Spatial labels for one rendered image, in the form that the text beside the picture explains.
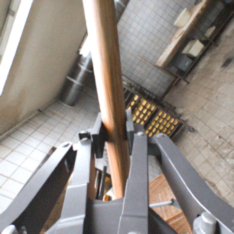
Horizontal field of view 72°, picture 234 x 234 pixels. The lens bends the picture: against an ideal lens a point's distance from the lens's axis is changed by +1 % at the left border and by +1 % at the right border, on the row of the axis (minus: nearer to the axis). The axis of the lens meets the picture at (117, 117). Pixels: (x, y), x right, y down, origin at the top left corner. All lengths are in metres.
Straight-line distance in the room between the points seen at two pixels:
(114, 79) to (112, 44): 0.03
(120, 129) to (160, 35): 5.13
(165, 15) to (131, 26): 0.97
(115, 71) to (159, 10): 5.20
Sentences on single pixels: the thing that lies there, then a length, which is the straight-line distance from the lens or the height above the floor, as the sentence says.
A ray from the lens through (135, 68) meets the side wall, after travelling 5.17.
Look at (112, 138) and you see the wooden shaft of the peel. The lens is 0.19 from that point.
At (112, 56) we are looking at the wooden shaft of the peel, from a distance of 0.17.
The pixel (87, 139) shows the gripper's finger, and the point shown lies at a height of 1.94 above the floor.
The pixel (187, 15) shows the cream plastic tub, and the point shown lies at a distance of 4.95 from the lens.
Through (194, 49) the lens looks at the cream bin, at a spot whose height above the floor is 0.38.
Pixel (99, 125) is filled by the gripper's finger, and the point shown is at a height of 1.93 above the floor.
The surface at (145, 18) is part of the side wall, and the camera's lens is 5.27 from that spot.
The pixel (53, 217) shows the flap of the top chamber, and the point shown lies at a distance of 1.62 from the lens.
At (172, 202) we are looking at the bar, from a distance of 1.60.
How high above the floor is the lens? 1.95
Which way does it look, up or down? 10 degrees down
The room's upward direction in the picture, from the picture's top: 60 degrees counter-clockwise
